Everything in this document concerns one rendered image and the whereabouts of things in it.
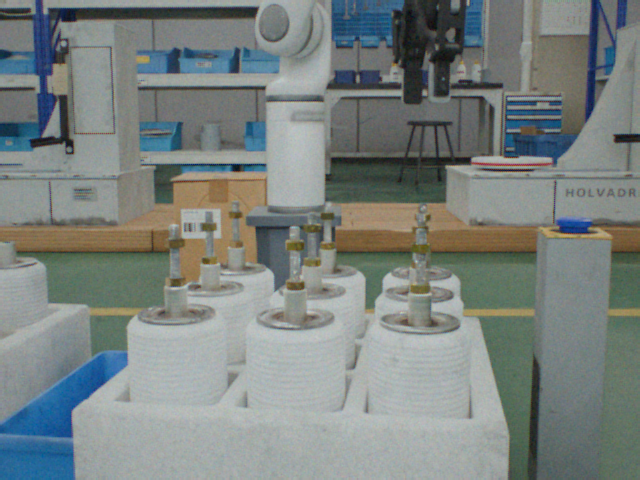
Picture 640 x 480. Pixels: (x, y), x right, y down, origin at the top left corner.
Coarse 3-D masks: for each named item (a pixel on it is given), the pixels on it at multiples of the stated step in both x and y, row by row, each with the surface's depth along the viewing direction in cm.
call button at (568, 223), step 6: (570, 216) 87; (558, 222) 85; (564, 222) 84; (570, 222) 84; (576, 222) 84; (582, 222) 84; (588, 222) 84; (564, 228) 85; (570, 228) 84; (576, 228) 84; (582, 228) 84; (588, 228) 85
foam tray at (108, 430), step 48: (480, 336) 91; (240, 384) 75; (480, 384) 74; (96, 432) 68; (144, 432) 67; (192, 432) 67; (240, 432) 66; (288, 432) 65; (336, 432) 65; (384, 432) 64; (432, 432) 64; (480, 432) 63
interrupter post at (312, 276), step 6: (306, 270) 82; (312, 270) 82; (318, 270) 82; (306, 276) 82; (312, 276) 82; (318, 276) 82; (306, 282) 82; (312, 282) 82; (318, 282) 82; (306, 288) 83; (312, 288) 82; (318, 288) 83; (312, 294) 82
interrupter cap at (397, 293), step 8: (392, 288) 84; (400, 288) 84; (408, 288) 84; (432, 288) 84; (440, 288) 84; (392, 296) 80; (400, 296) 80; (432, 296) 81; (440, 296) 80; (448, 296) 80
